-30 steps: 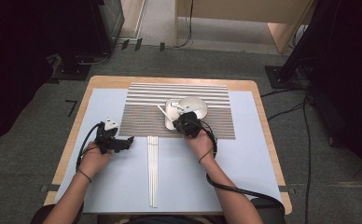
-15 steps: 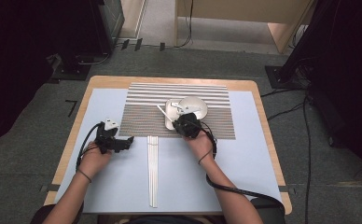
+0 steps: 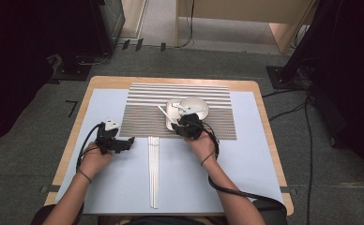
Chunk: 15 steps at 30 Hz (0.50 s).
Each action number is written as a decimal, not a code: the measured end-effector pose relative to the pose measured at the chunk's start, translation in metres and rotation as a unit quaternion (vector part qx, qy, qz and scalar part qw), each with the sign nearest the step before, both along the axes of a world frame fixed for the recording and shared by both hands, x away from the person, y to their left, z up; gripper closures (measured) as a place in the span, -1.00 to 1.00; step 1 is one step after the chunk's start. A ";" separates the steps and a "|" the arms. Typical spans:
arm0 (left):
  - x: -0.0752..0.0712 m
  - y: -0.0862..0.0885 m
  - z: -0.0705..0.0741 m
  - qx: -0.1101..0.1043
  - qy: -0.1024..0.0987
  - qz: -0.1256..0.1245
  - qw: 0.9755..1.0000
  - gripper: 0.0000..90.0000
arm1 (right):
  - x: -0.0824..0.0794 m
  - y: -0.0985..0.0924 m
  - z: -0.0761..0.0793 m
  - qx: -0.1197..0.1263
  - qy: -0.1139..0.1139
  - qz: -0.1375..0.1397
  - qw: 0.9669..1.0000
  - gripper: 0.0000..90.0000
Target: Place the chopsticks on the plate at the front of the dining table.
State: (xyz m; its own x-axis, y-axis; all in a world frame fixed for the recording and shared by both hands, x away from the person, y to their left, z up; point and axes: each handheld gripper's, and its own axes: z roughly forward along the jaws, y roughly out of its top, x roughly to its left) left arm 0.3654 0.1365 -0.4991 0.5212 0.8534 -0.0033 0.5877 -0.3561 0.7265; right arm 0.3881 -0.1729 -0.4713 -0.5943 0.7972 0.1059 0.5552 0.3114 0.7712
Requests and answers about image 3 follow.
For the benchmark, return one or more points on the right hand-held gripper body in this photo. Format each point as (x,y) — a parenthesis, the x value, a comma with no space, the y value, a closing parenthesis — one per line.
(192,128)

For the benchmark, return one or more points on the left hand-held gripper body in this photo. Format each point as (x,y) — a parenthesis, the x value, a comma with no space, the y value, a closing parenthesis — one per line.
(106,140)

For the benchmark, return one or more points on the white plastic chopstick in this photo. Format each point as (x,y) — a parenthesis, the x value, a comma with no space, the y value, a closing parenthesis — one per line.
(166,114)

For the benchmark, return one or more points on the row of white chopsticks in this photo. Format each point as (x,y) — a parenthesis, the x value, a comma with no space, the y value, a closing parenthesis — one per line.
(153,172)

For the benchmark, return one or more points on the person's right hand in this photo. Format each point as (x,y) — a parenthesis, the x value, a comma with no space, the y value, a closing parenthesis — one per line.
(203,146)

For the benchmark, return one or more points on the person's left hand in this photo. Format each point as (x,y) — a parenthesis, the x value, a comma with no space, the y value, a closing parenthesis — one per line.
(92,161)

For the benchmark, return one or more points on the white ceramic spoon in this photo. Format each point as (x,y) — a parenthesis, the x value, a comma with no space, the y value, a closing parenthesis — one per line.
(180,108)

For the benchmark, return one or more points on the white ribbed bowl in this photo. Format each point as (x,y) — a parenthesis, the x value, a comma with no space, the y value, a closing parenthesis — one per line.
(199,104)

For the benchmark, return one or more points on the black wristband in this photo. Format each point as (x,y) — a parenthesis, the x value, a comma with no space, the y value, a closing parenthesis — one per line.
(207,158)
(85,176)

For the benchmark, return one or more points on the striped brown placemat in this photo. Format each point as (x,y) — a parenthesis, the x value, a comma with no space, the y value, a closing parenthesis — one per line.
(145,106)

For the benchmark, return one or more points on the pale blue table mat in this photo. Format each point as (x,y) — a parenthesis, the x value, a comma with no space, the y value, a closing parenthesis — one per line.
(177,181)

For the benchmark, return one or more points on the black stand base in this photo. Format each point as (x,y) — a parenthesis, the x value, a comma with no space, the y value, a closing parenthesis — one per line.
(278,78)

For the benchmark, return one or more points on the black equipment stand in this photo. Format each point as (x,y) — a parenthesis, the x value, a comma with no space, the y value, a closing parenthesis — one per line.
(105,25)

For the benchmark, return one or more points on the dark curtain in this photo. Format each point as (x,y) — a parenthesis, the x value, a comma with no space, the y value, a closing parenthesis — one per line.
(355,78)
(11,62)

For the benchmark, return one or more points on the light wooden desk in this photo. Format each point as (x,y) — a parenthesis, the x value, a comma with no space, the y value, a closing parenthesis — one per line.
(242,11)

